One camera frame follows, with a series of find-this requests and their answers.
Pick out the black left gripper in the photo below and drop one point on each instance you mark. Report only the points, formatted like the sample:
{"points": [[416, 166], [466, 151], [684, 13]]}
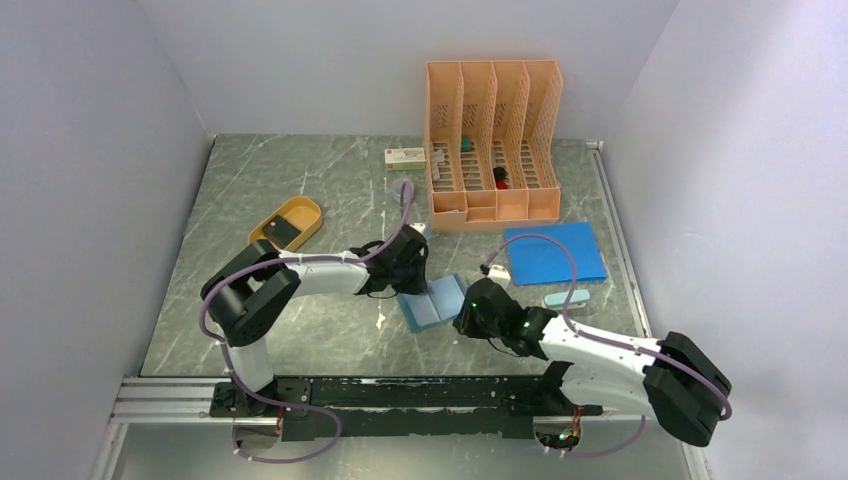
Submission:
{"points": [[419, 284]]}

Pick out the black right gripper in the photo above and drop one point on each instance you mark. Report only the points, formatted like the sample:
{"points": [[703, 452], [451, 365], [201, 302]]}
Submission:
{"points": [[465, 322]]}

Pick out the blue leather card holder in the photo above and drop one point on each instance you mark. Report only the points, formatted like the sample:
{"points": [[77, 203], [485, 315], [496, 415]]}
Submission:
{"points": [[440, 304]]}

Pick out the yellow oval tray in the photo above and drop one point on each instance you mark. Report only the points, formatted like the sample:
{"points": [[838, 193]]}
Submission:
{"points": [[302, 212]]}

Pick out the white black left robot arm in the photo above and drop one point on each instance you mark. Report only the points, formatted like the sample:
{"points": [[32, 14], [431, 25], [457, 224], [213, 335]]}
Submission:
{"points": [[244, 299]]}

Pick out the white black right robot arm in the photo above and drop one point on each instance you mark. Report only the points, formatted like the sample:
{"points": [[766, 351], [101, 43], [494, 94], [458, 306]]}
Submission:
{"points": [[669, 380]]}

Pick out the clear small jar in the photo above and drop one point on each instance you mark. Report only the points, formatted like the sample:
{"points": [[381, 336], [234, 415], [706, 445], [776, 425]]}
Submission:
{"points": [[403, 191]]}

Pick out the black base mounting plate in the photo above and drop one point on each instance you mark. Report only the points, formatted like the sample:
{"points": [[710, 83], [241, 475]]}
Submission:
{"points": [[311, 408]]}

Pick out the white small carton box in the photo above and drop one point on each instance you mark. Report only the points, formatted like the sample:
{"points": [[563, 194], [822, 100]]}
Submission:
{"points": [[402, 159]]}

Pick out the clear plastic clip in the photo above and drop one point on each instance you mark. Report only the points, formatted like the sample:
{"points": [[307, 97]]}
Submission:
{"points": [[438, 161]]}

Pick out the black small box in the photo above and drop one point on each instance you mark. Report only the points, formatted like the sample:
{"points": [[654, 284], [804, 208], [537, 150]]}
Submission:
{"points": [[280, 232]]}

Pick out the red black item in organizer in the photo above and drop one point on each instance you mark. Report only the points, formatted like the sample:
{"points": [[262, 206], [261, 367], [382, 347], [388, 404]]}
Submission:
{"points": [[500, 176]]}

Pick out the orange plastic file organizer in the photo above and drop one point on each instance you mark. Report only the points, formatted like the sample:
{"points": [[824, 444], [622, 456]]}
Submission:
{"points": [[509, 109]]}

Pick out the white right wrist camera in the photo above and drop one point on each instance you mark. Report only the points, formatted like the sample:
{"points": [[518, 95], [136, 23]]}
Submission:
{"points": [[497, 273]]}

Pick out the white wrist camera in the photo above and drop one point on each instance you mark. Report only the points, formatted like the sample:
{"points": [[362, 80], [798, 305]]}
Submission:
{"points": [[497, 273], [424, 229]]}

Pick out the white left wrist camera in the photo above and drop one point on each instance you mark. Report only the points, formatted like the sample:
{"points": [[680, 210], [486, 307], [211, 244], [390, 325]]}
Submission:
{"points": [[424, 229]]}

